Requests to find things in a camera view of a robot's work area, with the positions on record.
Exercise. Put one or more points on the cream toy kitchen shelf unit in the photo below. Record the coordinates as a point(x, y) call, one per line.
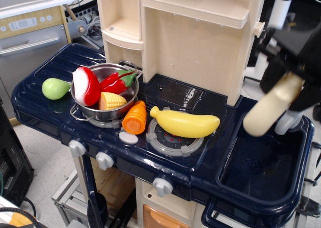
point(205, 43)

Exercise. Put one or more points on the orange toy carrot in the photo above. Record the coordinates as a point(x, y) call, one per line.
point(135, 120)

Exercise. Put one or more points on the cream toy detergent bottle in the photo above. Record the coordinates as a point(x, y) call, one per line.
point(272, 105)

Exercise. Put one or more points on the black computer case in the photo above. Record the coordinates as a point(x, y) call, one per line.
point(16, 170)

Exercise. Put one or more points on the grey right stove knob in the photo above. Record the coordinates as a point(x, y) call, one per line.
point(162, 186)

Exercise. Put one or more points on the wooden toy dishwasher cabinet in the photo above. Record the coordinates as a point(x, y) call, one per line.
point(31, 31)

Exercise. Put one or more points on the steel toy pot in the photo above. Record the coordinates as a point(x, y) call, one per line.
point(98, 72)

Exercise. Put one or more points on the white stand pole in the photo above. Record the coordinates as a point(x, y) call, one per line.
point(276, 20)

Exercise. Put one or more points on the dark blue toy kitchen counter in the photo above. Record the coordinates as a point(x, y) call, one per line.
point(194, 178)

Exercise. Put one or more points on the orange toy oven drawer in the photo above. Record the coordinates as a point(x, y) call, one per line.
point(153, 219)

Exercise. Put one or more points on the red toy chili pepper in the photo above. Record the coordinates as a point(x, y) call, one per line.
point(118, 82)

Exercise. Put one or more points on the grey stove knob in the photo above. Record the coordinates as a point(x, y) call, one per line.
point(77, 149)
point(162, 186)
point(104, 160)

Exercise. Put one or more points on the dark blue toy sink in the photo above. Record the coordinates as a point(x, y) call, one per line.
point(265, 169)

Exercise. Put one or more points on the yellow toy corn piece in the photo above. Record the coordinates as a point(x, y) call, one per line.
point(110, 101)

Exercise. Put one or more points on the yellow toy banana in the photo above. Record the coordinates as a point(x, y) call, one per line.
point(184, 124)

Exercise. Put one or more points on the red white toy radish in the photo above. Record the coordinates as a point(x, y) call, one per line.
point(86, 86)

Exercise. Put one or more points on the white oval stove button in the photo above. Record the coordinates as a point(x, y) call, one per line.
point(128, 138)

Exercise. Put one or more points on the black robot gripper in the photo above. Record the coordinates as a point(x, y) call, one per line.
point(298, 52)

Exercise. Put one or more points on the grey toy stove burner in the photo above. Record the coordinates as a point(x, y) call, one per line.
point(170, 145)

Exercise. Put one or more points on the grey yellow toy faucet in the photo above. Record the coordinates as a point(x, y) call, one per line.
point(289, 120)

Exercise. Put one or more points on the grey left stove knob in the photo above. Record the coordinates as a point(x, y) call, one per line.
point(77, 149)

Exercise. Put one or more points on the green toy pear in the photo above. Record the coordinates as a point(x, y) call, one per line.
point(54, 88)

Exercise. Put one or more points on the grey middle stove knob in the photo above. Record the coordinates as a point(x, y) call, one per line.
point(104, 160)

